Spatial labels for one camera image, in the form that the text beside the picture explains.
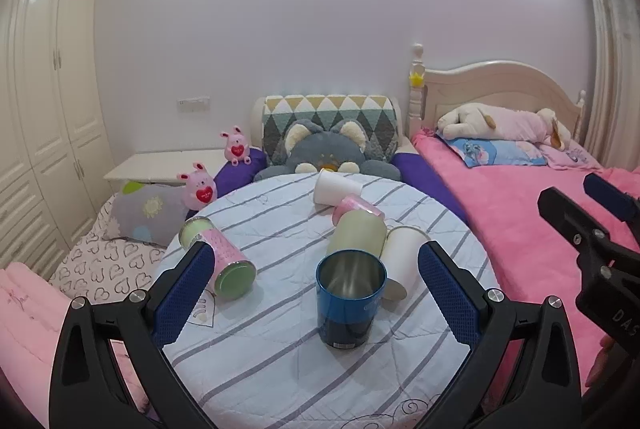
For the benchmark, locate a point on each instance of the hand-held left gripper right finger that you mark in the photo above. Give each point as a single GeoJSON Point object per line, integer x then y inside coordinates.
{"type": "Point", "coordinates": [450, 295]}

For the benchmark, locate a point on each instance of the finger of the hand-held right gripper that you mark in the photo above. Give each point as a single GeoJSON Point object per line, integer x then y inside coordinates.
{"type": "Point", "coordinates": [609, 200]}
{"type": "Point", "coordinates": [565, 219]}

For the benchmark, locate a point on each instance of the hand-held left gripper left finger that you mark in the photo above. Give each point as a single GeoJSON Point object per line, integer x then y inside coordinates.
{"type": "Point", "coordinates": [183, 294]}

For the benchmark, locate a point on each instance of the pink and green cup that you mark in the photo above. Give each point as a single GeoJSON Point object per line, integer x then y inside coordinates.
{"type": "Point", "coordinates": [226, 254]}

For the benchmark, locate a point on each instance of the tall white cup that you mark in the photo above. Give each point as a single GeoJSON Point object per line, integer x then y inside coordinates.
{"type": "Point", "coordinates": [406, 254]}

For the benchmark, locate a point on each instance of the blue metal cup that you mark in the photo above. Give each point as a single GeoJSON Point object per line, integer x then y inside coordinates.
{"type": "Point", "coordinates": [350, 309]}

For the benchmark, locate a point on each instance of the pale green cup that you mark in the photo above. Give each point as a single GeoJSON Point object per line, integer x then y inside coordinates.
{"type": "Point", "coordinates": [356, 235]}

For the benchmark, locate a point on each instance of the short white cup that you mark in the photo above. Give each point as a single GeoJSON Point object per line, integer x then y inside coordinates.
{"type": "Point", "coordinates": [336, 189]}

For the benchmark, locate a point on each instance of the pink printed pillow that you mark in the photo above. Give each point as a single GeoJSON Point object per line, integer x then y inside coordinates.
{"type": "Point", "coordinates": [575, 155]}

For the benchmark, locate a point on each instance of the pink fleece blanket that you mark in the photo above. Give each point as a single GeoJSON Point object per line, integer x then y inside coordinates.
{"type": "Point", "coordinates": [505, 209]}

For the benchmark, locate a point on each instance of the heart print sheet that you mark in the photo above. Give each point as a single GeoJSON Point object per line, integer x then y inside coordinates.
{"type": "Point", "coordinates": [107, 264]}

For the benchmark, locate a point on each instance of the grey flower pillow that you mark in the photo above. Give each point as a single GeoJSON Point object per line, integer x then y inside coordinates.
{"type": "Point", "coordinates": [145, 209]}

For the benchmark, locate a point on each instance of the blue cartoon pillow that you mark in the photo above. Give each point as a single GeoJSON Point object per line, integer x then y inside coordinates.
{"type": "Point", "coordinates": [492, 152]}

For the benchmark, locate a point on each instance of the striped white tablecloth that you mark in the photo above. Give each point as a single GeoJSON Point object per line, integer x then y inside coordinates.
{"type": "Point", "coordinates": [270, 359]}

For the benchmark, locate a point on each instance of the large pink bunny plush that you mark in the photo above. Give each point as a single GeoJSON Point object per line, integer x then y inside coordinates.
{"type": "Point", "coordinates": [200, 186]}

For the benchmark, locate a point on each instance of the white and pink dog plush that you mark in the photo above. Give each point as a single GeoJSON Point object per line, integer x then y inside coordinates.
{"type": "Point", "coordinates": [500, 121]}

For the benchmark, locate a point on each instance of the white curtain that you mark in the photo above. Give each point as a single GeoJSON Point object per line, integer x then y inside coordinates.
{"type": "Point", "coordinates": [612, 74]}

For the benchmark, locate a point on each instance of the white side table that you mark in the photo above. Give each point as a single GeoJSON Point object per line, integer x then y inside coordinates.
{"type": "Point", "coordinates": [165, 163]}

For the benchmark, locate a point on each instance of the cream wooden headboard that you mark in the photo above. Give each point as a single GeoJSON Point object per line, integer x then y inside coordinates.
{"type": "Point", "coordinates": [505, 84]}

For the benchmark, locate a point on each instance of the small pink bunny plush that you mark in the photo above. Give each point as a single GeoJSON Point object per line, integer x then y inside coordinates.
{"type": "Point", "coordinates": [236, 148]}

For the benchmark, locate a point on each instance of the light pink quilt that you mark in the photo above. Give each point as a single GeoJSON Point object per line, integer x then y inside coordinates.
{"type": "Point", "coordinates": [30, 324]}

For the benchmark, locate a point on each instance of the grey cat plush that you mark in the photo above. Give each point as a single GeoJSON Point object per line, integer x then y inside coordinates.
{"type": "Point", "coordinates": [320, 149]}

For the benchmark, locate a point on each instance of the yellow star ornament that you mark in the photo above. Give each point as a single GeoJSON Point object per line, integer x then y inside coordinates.
{"type": "Point", "coordinates": [416, 78]}

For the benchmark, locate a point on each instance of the triangle pattern cushion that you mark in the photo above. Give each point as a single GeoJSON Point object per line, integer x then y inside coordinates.
{"type": "Point", "coordinates": [325, 109]}

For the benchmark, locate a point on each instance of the white wardrobe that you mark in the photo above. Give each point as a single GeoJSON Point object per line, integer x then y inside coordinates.
{"type": "Point", "coordinates": [45, 109]}

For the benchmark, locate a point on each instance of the white wall socket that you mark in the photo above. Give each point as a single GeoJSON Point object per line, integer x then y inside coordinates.
{"type": "Point", "coordinates": [194, 102]}

